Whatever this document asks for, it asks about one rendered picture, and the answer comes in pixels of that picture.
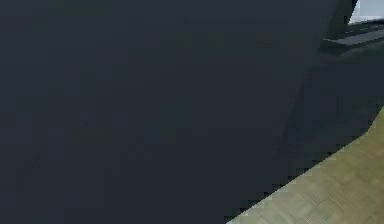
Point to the dark grey cabinet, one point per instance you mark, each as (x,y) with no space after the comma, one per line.
(166,110)

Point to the grey laptop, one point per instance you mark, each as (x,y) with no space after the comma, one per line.
(360,37)

